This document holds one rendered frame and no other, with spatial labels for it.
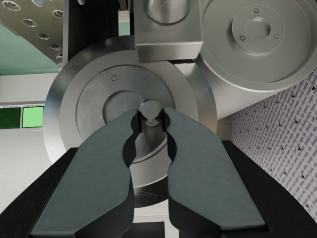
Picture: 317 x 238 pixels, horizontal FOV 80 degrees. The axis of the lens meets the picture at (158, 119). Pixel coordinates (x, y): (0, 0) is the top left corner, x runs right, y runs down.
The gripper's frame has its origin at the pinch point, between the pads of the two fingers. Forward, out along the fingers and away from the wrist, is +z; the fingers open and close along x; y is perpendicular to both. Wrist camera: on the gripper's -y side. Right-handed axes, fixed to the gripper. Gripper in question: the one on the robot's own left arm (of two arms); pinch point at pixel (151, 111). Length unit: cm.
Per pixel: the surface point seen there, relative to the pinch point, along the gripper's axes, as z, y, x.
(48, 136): 2.3, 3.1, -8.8
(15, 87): 271, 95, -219
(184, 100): 3.5, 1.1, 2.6
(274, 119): 10.5, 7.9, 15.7
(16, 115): 33, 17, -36
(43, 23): 31.0, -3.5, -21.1
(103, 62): 5.9, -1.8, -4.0
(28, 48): 239, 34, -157
